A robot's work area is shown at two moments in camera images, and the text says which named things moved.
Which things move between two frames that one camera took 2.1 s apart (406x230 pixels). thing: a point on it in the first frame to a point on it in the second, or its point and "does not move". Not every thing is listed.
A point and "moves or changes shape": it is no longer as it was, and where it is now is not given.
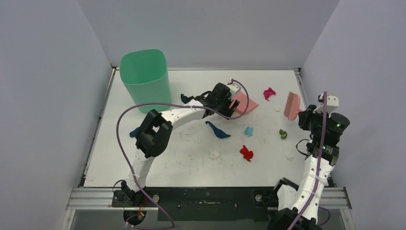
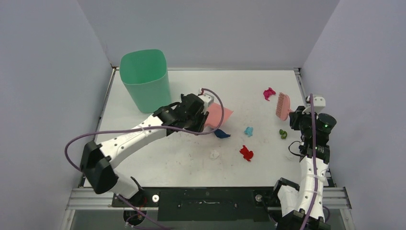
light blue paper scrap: (249, 131) does not move
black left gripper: (227, 111) to (202, 116)
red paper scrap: (247, 155) does not move
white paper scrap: (213, 155) does not move
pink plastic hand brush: (291, 109) moves or changes shape
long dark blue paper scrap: (219, 132) does not move
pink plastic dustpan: (245, 104) to (215, 115)
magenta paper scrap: (268, 93) does not move
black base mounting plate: (199, 204) does not move
